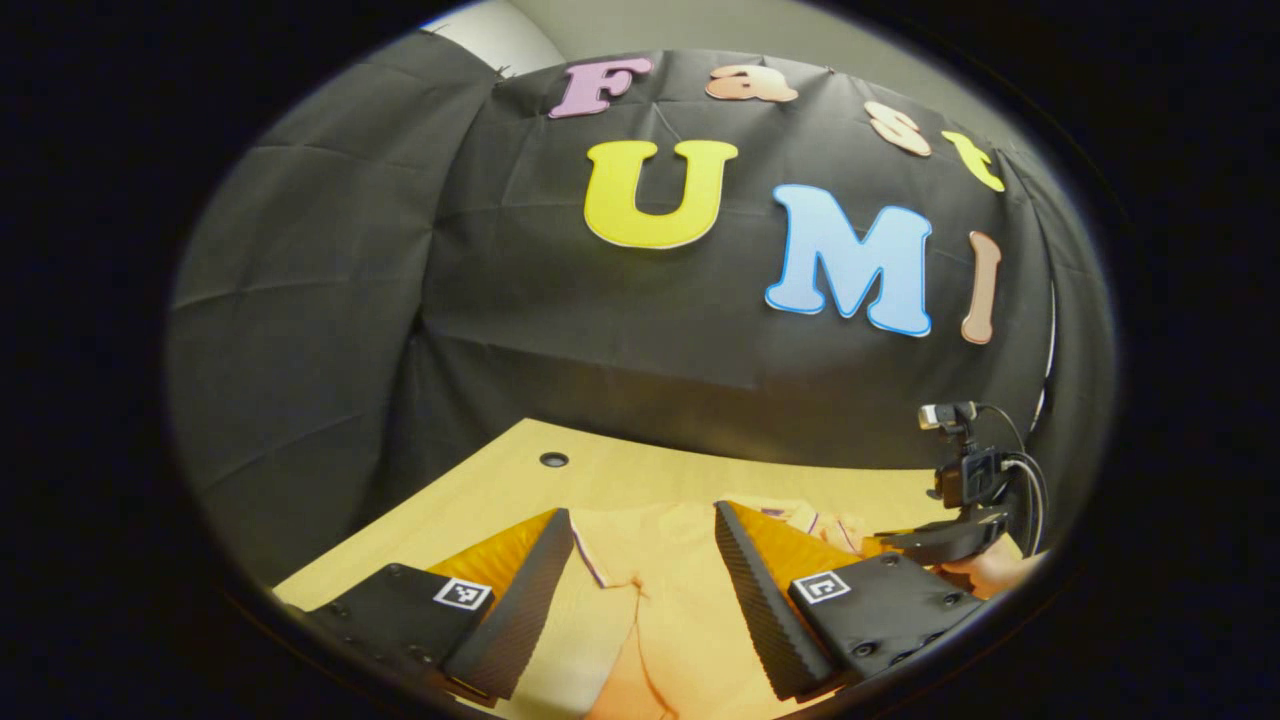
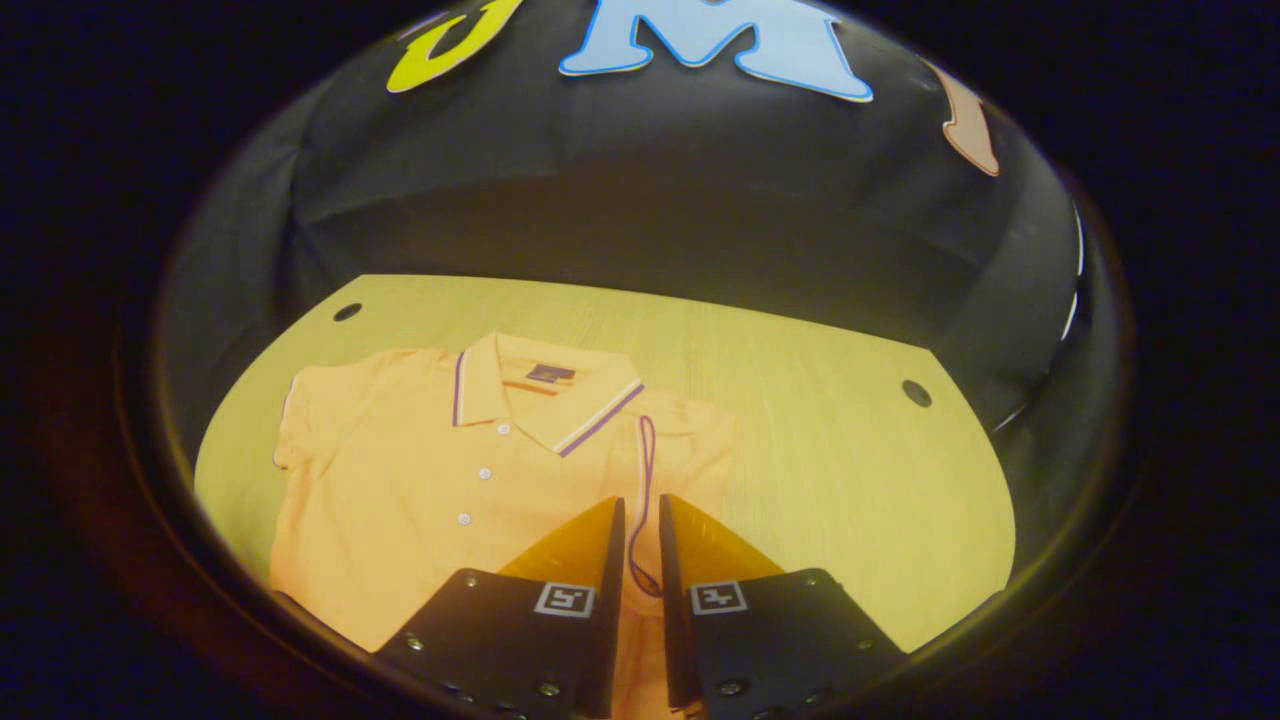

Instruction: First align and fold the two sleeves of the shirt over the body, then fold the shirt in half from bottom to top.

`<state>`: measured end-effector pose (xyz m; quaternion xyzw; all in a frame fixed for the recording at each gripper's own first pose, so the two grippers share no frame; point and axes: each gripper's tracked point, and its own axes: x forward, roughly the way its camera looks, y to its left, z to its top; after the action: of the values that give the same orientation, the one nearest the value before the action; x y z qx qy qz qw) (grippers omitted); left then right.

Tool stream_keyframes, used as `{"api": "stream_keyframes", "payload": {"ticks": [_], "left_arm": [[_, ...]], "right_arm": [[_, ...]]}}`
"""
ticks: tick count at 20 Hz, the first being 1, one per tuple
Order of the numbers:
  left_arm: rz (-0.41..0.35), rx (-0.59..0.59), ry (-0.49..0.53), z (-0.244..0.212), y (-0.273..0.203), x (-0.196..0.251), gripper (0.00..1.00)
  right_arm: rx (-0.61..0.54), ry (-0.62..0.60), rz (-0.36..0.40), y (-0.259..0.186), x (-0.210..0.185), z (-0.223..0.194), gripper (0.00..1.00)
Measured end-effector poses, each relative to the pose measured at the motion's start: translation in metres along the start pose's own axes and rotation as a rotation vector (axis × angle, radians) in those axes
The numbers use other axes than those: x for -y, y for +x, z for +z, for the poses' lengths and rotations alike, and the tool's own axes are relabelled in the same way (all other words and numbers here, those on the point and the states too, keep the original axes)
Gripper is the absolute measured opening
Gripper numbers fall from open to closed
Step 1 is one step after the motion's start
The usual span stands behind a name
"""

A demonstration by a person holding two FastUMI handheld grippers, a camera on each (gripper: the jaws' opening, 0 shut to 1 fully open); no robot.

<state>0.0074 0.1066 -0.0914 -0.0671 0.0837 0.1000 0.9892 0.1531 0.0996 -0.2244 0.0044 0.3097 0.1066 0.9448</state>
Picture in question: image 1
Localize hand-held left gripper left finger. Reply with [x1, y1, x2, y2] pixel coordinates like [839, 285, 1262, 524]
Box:
[300, 507, 576, 706]

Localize black backdrop cloth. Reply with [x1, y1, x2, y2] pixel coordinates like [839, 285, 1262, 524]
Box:
[165, 30, 1116, 591]

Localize orange T-shirt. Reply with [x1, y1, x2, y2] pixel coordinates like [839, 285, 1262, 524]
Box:
[570, 500, 901, 720]

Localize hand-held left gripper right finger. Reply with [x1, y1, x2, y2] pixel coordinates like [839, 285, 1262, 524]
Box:
[713, 500, 986, 703]

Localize black camera cable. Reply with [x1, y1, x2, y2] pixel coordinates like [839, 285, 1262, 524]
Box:
[978, 403, 1051, 558]

